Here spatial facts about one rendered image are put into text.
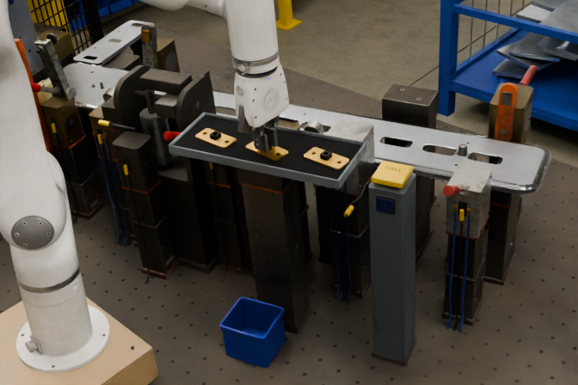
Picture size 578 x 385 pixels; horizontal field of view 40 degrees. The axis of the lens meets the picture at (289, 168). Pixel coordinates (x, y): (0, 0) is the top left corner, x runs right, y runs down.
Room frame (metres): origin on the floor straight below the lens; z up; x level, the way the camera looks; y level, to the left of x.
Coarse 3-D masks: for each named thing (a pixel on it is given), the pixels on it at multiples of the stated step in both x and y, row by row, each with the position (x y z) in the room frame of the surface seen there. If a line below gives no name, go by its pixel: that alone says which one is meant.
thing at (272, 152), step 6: (252, 144) 1.33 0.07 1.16; (270, 144) 1.31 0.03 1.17; (252, 150) 1.31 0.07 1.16; (258, 150) 1.31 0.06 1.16; (270, 150) 1.31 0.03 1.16; (276, 150) 1.30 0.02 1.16; (282, 150) 1.30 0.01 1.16; (270, 156) 1.28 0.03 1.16; (276, 156) 1.28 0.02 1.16; (282, 156) 1.28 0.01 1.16
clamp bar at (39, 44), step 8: (40, 40) 1.82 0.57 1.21; (48, 40) 1.81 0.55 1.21; (56, 40) 1.84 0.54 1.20; (40, 48) 1.80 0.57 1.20; (48, 48) 1.81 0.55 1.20; (40, 56) 1.82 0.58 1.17; (48, 56) 1.81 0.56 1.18; (56, 56) 1.82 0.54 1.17; (48, 64) 1.82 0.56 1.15; (56, 64) 1.81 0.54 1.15; (48, 72) 1.83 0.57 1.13; (56, 72) 1.81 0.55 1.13; (64, 72) 1.83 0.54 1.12; (56, 80) 1.82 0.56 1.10; (64, 80) 1.82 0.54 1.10; (64, 88) 1.82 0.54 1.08
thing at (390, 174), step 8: (384, 168) 1.21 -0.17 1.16; (392, 168) 1.21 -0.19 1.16; (400, 168) 1.21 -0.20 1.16; (408, 168) 1.20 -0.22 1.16; (376, 176) 1.19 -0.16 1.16; (384, 176) 1.19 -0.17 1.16; (392, 176) 1.18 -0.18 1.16; (400, 176) 1.18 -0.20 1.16; (408, 176) 1.19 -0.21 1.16; (384, 184) 1.18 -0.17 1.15; (392, 184) 1.17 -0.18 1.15; (400, 184) 1.16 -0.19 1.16
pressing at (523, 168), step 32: (96, 96) 1.91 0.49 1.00; (224, 96) 1.84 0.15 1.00; (384, 128) 1.61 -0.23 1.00; (416, 128) 1.60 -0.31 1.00; (384, 160) 1.47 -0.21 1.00; (416, 160) 1.46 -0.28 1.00; (448, 160) 1.45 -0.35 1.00; (512, 160) 1.43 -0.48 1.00; (544, 160) 1.42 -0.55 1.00; (512, 192) 1.33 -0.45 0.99
